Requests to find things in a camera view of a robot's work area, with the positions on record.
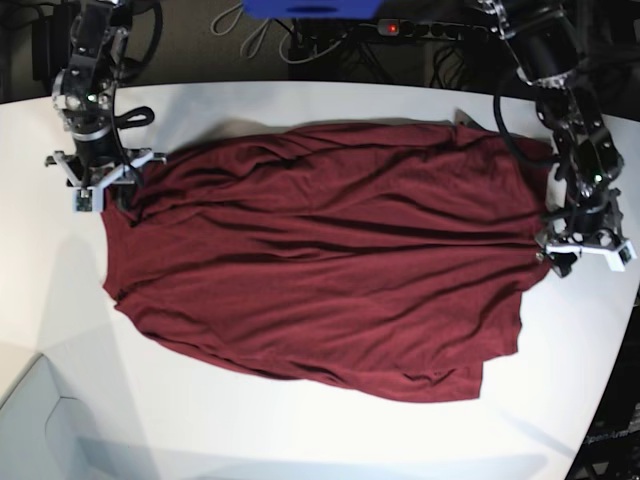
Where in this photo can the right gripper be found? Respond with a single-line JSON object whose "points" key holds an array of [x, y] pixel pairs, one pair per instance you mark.
{"points": [[124, 178]]}

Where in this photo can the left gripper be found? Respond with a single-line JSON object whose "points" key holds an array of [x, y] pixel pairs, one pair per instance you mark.
{"points": [[587, 228]]}

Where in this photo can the dark red t-shirt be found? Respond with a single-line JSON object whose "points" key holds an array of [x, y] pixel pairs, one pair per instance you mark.
{"points": [[386, 259]]}

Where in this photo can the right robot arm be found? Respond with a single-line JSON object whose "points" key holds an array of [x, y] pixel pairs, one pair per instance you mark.
{"points": [[84, 95]]}

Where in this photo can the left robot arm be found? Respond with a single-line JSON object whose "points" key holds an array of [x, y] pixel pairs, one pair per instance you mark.
{"points": [[549, 58]]}

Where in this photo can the black box on floor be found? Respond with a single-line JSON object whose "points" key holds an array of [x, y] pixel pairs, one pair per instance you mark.
{"points": [[49, 45]]}

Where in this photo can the blue box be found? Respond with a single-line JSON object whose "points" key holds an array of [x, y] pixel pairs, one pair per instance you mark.
{"points": [[310, 9]]}

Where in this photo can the white bin corner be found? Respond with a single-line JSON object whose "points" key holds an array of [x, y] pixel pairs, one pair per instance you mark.
{"points": [[43, 433]]}

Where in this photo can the black power strip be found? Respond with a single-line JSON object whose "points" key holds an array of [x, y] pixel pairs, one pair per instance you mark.
{"points": [[436, 31]]}

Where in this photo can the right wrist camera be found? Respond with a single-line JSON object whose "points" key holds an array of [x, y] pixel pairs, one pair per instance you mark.
{"points": [[88, 200]]}

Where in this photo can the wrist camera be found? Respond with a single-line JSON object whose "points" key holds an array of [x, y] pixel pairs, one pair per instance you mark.
{"points": [[618, 257], [88, 200]]}

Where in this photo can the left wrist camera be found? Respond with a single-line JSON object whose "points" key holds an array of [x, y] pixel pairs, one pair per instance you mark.
{"points": [[618, 257]]}

